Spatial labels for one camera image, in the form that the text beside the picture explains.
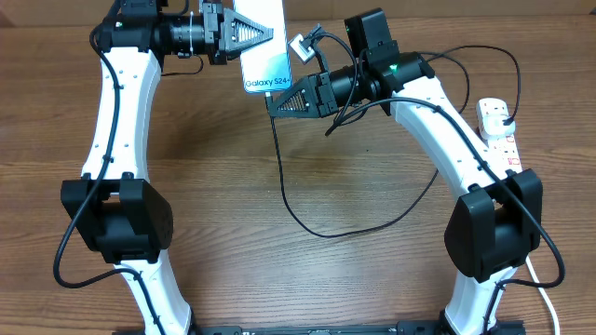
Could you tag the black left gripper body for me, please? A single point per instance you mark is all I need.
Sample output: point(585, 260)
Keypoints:
point(199, 34)

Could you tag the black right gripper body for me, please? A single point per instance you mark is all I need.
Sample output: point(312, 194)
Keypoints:
point(345, 87)

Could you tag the blue Galaxy smartphone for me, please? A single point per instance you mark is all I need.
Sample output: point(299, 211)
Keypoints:
point(266, 68)

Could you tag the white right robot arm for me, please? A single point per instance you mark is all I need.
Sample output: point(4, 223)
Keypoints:
point(496, 219)

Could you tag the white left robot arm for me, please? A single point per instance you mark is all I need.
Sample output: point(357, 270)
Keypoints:
point(112, 204)

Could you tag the white charger plug adapter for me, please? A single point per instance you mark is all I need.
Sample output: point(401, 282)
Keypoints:
point(493, 127)

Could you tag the white power strip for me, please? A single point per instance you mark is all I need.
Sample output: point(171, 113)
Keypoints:
point(491, 114)

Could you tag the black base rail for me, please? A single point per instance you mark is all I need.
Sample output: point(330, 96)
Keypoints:
point(326, 329)

